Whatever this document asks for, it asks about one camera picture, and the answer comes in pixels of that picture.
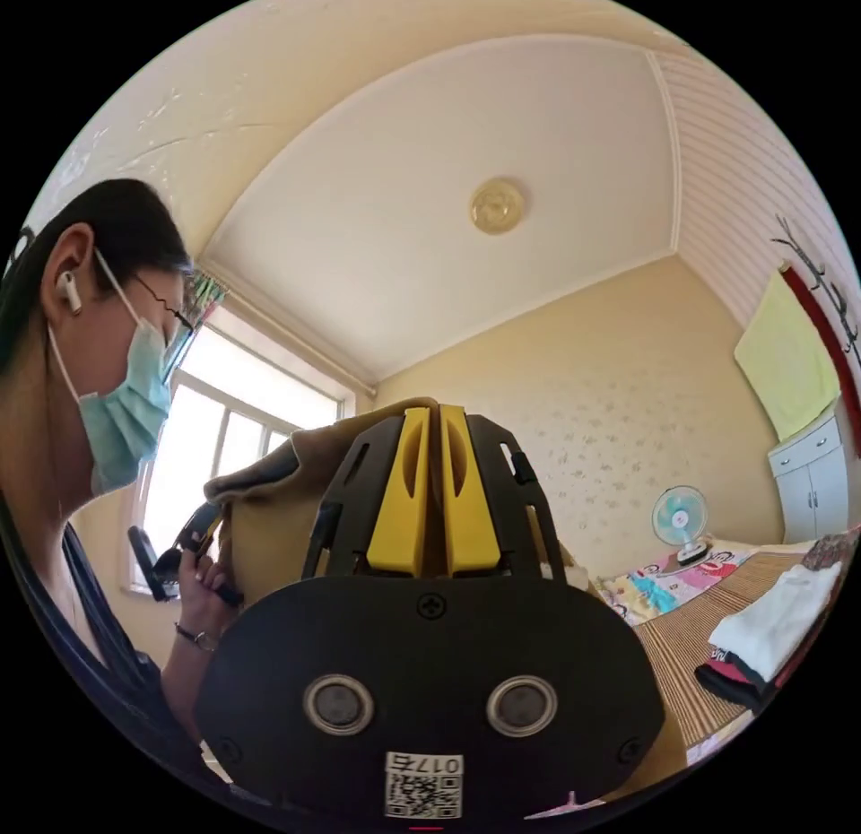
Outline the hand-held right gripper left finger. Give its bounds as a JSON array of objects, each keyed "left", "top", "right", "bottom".
[{"left": 365, "top": 407, "right": 432, "bottom": 575}]

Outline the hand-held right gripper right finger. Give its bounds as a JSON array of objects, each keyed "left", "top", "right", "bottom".
[{"left": 439, "top": 404, "right": 503, "bottom": 575}]

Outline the yellow long sleeve shirt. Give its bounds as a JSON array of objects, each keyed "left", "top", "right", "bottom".
[{"left": 204, "top": 396, "right": 689, "bottom": 805}]

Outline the person's left forearm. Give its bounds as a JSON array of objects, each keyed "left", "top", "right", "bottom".
[{"left": 160, "top": 623, "right": 223, "bottom": 744}]

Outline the person's left hand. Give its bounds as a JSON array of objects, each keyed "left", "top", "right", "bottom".
[{"left": 177, "top": 536, "right": 245, "bottom": 649}]

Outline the window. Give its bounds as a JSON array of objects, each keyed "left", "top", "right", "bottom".
[{"left": 119, "top": 306, "right": 358, "bottom": 596}]

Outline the small blue table fan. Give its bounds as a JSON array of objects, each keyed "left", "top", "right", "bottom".
[{"left": 650, "top": 484, "right": 716, "bottom": 568}]

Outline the person's body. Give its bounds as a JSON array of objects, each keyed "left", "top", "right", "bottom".
[{"left": 0, "top": 178, "right": 270, "bottom": 823}]

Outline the colourful curtain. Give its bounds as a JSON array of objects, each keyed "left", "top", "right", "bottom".
[{"left": 161, "top": 272, "right": 229, "bottom": 385}]

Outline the bed with woven mat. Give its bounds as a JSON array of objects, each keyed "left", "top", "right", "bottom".
[{"left": 595, "top": 521, "right": 861, "bottom": 771}]

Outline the round golden ceiling lamp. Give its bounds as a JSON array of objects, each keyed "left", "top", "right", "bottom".
[{"left": 469, "top": 176, "right": 530, "bottom": 236}]

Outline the pile of clothes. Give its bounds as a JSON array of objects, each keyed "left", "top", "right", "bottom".
[{"left": 694, "top": 560, "right": 846, "bottom": 716}]

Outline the white cupboard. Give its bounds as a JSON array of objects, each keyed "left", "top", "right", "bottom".
[{"left": 768, "top": 413, "right": 854, "bottom": 546}]

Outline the light green hanging cloth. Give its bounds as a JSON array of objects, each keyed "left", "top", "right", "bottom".
[{"left": 732, "top": 267, "right": 843, "bottom": 443}]

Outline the floral pillow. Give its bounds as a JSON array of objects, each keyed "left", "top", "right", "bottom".
[{"left": 798, "top": 527, "right": 861, "bottom": 574}]

